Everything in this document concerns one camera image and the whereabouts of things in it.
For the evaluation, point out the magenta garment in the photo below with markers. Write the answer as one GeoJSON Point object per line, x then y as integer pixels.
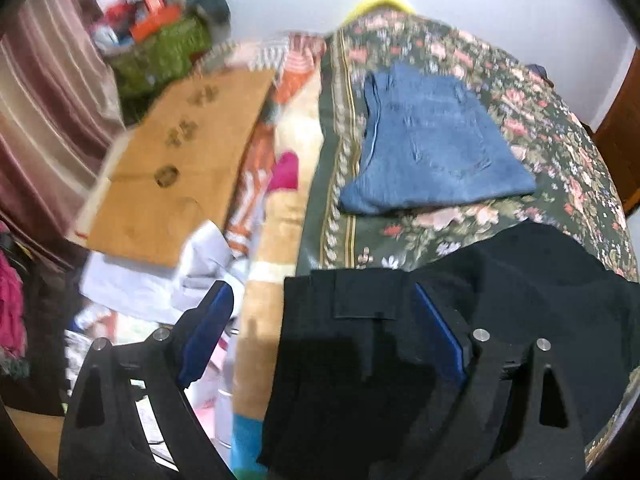
{"type": "Point", "coordinates": [10, 305]}

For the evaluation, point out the blue jeans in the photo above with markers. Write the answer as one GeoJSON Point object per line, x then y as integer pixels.
{"type": "Point", "coordinates": [430, 150]}

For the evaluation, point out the floral bedspread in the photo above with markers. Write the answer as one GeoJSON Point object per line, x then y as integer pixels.
{"type": "Point", "coordinates": [550, 125]}

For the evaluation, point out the white cloth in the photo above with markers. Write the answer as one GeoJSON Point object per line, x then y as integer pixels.
{"type": "Point", "coordinates": [130, 280]}

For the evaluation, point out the grey blue bag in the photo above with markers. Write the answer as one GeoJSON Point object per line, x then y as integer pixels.
{"type": "Point", "coordinates": [537, 68]}

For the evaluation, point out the orange patterned blanket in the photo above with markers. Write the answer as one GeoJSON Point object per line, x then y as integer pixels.
{"type": "Point", "coordinates": [260, 160]}

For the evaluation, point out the brown cardboard sheet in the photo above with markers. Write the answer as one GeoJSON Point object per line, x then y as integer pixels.
{"type": "Point", "coordinates": [175, 175]}

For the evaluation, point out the yellow foam bed guard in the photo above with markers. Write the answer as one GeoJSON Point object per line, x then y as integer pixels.
{"type": "Point", "coordinates": [382, 4]}

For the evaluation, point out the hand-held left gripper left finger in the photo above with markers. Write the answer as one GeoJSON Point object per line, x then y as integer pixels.
{"type": "Point", "coordinates": [210, 330]}

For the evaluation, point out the beige flat board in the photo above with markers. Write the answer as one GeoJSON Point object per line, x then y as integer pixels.
{"type": "Point", "coordinates": [100, 185]}

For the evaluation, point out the white printed papers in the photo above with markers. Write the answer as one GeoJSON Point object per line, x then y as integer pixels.
{"type": "Point", "coordinates": [215, 400]}

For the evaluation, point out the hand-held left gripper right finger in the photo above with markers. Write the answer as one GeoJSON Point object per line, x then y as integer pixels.
{"type": "Point", "coordinates": [440, 330]}

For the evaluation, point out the pink cloth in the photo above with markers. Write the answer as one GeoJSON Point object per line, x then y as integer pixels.
{"type": "Point", "coordinates": [285, 172]}

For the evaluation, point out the striped red curtain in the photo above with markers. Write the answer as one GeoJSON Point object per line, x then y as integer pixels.
{"type": "Point", "coordinates": [45, 110]}

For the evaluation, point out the black pants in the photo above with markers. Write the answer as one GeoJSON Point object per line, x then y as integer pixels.
{"type": "Point", "coordinates": [350, 360]}

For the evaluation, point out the green storage box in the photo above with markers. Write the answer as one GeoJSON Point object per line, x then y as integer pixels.
{"type": "Point", "coordinates": [160, 55]}

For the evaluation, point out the orange box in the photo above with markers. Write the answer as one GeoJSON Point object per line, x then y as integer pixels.
{"type": "Point", "coordinates": [155, 22]}

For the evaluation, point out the small red box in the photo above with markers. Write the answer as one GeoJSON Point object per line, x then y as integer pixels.
{"type": "Point", "coordinates": [152, 1]}

